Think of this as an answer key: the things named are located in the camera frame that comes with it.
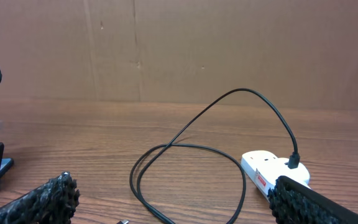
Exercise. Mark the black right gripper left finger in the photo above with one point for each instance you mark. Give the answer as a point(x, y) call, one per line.
point(54, 202)

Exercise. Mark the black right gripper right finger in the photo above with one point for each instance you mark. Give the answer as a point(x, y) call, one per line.
point(293, 203)

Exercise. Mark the Samsung Galaxy smartphone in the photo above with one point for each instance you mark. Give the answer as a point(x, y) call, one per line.
point(6, 164)

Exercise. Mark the white power strip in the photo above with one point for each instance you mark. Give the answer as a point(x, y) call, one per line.
point(259, 166)

